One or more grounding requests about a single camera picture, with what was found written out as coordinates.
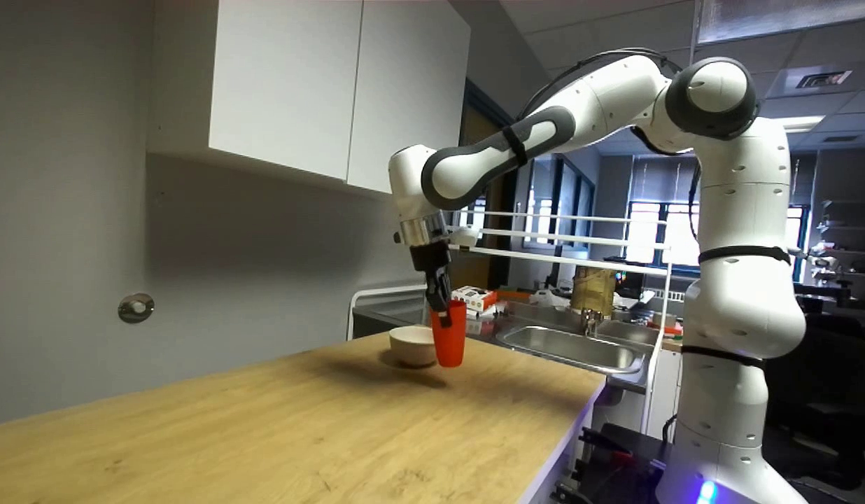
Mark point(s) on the red white box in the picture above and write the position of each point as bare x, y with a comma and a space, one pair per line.
481, 301

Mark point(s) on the white wall cabinet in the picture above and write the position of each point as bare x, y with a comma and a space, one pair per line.
309, 87

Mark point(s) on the stainless steel sink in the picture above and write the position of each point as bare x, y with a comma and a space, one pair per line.
573, 348

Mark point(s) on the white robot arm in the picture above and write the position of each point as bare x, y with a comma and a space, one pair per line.
744, 308

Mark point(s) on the round metal wall fitting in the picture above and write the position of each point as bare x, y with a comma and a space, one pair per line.
137, 308

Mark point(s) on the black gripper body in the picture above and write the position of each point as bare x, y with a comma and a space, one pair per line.
433, 256

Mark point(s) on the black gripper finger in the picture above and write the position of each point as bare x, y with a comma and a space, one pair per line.
439, 292

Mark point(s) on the white wire dish rack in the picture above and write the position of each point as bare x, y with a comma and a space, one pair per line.
387, 306

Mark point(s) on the white ceramic bowl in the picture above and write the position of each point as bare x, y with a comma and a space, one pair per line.
414, 344

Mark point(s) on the red plastic cup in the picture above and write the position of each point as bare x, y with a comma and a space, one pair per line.
449, 333

